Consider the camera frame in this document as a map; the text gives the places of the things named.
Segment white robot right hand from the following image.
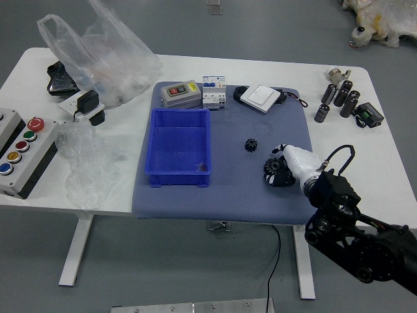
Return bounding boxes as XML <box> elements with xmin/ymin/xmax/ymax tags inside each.
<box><xmin>263</xmin><ymin>142</ymin><xmax>323</xmax><ymax>190</ymax></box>

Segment big black gear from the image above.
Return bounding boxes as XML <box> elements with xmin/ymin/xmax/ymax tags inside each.
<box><xmin>263</xmin><ymin>156</ymin><xmax>289</xmax><ymax>177</ymax></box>

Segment blue plastic box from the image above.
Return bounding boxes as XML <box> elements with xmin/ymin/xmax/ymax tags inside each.
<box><xmin>144</xmin><ymin>108</ymin><xmax>213</xmax><ymax>190</ymax></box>

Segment grey button control box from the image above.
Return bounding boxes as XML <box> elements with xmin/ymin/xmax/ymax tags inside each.
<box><xmin>0</xmin><ymin>108</ymin><xmax>61</xmax><ymax>200</ymax></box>

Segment blue-grey mat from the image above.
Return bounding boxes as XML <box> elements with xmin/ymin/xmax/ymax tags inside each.
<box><xmin>132</xmin><ymin>80</ymin><xmax>319</xmax><ymax>226</ymax></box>

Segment black power module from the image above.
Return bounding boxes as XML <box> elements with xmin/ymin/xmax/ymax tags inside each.
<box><xmin>353</xmin><ymin>102</ymin><xmax>386</xmax><ymax>128</ymax></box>

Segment silver metal fitting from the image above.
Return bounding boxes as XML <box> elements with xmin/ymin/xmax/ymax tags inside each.
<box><xmin>326</xmin><ymin>68</ymin><xmax>353</xmax><ymax>83</ymax></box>

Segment white table leg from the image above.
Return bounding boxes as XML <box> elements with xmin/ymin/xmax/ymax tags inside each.
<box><xmin>58</xmin><ymin>213</ymin><xmax>96</xmax><ymax>288</ymax></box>
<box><xmin>291</xmin><ymin>224</ymin><xmax>317</xmax><ymax>301</ymax></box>

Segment white circuit breaker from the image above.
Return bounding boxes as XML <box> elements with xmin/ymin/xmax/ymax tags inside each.
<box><xmin>201</xmin><ymin>75</ymin><xmax>228</xmax><ymax>112</ymax></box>

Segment plastic-wrapped bundle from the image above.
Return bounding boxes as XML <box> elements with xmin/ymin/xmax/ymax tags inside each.
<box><xmin>339</xmin><ymin>0</ymin><xmax>417</xmax><ymax>50</ymax></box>

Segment grey floor fixture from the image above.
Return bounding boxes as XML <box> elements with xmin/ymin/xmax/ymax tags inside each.
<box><xmin>206</xmin><ymin>0</ymin><xmax>224</xmax><ymax>16</ymax></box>

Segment small black block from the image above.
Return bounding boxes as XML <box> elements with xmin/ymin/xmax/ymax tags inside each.
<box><xmin>88</xmin><ymin>110</ymin><xmax>106</xmax><ymax>127</ymax></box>

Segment clear plastic bag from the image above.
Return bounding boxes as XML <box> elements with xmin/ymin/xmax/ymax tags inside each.
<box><xmin>36</xmin><ymin>0</ymin><xmax>164</xmax><ymax>110</ymax></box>

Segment clear bubble wrap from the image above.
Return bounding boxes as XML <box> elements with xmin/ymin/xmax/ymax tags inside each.
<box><xmin>55</xmin><ymin>117</ymin><xmax>128</xmax><ymax>211</ymax></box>

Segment black power adapter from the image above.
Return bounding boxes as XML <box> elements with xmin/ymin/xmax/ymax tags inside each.
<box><xmin>73</xmin><ymin>89</ymin><xmax>100</xmax><ymax>122</ymax></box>

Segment white socket plate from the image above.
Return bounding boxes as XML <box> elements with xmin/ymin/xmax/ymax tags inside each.
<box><xmin>58</xmin><ymin>93</ymin><xmax>106</xmax><ymax>120</ymax></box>

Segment black connector with wires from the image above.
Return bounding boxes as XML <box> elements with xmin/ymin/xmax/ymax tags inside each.
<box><xmin>276</xmin><ymin>89</ymin><xmax>309</xmax><ymax>108</ymax></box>

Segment white wall switch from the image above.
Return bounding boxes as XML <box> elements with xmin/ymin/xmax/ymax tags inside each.
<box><xmin>240</xmin><ymin>83</ymin><xmax>283</xmax><ymax>114</ymax></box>

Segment black ring part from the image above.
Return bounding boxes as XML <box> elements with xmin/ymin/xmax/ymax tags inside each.
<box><xmin>233</xmin><ymin>85</ymin><xmax>250</xmax><ymax>104</ymax></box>

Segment black floor cable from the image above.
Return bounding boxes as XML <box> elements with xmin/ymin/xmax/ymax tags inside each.
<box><xmin>266</xmin><ymin>224</ymin><xmax>283</xmax><ymax>313</ymax></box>

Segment metal table bracket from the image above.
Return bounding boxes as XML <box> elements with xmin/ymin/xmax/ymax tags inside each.
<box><xmin>206</xmin><ymin>220</ymin><xmax>233</xmax><ymax>232</ymax></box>

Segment grey push-button switch box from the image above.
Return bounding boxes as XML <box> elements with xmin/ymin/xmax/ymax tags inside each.
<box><xmin>160</xmin><ymin>80</ymin><xmax>201</xmax><ymax>109</ymax></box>

